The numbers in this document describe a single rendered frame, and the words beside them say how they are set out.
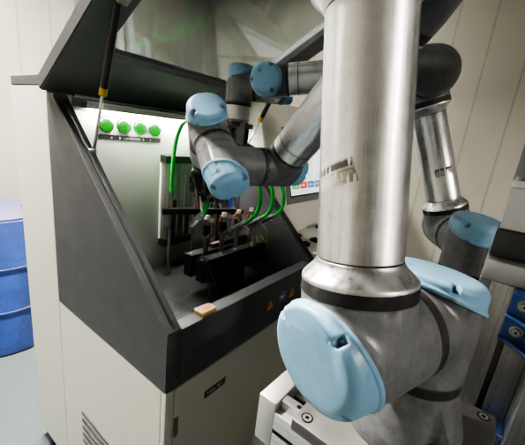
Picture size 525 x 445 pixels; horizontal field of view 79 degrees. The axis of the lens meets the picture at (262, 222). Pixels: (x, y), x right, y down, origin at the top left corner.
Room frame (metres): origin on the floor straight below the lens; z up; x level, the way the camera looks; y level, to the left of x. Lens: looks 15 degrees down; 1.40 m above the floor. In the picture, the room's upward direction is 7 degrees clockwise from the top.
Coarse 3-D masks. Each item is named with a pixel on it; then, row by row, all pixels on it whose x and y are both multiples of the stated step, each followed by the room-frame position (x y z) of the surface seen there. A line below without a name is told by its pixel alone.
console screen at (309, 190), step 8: (312, 160) 1.68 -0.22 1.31; (312, 168) 1.67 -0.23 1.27; (312, 176) 1.66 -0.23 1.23; (304, 184) 1.59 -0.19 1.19; (312, 184) 1.65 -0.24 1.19; (288, 192) 1.46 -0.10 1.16; (296, 192) 1.52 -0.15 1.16; (304, 192) 1.58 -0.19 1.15; (312, 192) 1.64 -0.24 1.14; (288, 200) 1.45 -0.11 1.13; (296, 200) 1.51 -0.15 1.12; (304, 200) 1.57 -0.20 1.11
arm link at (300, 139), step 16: (432, 0) 0.40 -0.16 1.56; (448, 0) 0.41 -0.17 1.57; (432, 16) 0.42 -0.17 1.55; (448, 16) 0.43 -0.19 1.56; (432, 32) 0.44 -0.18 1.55; (320, 80) 0.53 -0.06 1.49; (320, 96) 0.53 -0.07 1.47; (304, 112) 0.55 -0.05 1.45; (320, 112) 0.53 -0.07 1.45; (288, 128) 0.59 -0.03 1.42; (304, 128) 0.56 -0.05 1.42; (320, 128) 0.55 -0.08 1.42; (272, 144) 0.63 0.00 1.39; (288, 144) 0.58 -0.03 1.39; (304, 144) 0.57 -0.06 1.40; (272, 160) 0.61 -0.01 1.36; (288, 160) 0.60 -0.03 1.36; (304, 160) 0.60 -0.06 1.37; (272, 176) 0.61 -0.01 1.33; (288, 176) 0.62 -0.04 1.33; (304, 176) 0.66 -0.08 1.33
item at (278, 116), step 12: (252, 108) 1.42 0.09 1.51; (276, 108) 1.48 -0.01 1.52; (288, 108) 1.56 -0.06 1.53; (252, 120) 1.41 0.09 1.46; (264, 120) 1.39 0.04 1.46; (276, 120) 1.47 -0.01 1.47; (288, 120) 1.54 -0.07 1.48; (264, 132) 1.38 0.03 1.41; (276, 132) 1.45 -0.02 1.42; (252, 144) 1.40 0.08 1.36; (264, 144) 1.37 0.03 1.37; (276, 192) 1.39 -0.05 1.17; (300, 204) 1.54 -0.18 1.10; (312, 204) 1.64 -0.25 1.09; (288, 216) 1.44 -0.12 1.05; (300, 216) 1.52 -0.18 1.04; (312, 216) 1.62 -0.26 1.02; (300, 228) 1.51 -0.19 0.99
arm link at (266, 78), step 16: (432, 48) 0.77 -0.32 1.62; (448, 48) 0.79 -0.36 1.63; (256, 64) 0.80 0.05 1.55; (272, 64) 0.79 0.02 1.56; (288, 64) 0.82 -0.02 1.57; (304, 64) 0.81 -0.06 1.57; (320, 64) 0.80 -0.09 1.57; (432, 64) 0.76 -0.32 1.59; (448, 64) 0.77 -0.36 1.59; (256, 80) 0.79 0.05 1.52; (272, 80) 0.79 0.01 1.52; (288, 80) 0.80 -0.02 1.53; (304, 80) 0.80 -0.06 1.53; (416, 80) 0.77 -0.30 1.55; (432, 80) 0.77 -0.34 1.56; (448, 80) 0.78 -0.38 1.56; (272, 96) 0.83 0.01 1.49; (288, 96) 0.84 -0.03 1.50; (432, 96) 0.83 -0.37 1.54
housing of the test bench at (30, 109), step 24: (24, 96) 1.05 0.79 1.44; (24, 120) 1.06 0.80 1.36; (24, 144) 1.07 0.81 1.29; (48, 144) 0.96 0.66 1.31; (24, 168) 1.08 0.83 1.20; (48, 168) 0.96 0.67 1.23; (24, 192) 1.09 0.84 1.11; (48, 192) 0.97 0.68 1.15; (24, 216) 1.11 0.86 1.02; (48, 216) 0.98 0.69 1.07; (48, 240) 0.99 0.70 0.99; (48, 264) 0.99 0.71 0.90; (48, 288) 1.00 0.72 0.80; (48, 312) 1.01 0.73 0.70; (48, 336) 1.02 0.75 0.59; (48, 360) 1.03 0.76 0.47; (48, 384) 1.04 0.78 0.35; (48, 408) 1.06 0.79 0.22; (48, 432) 1.07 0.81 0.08
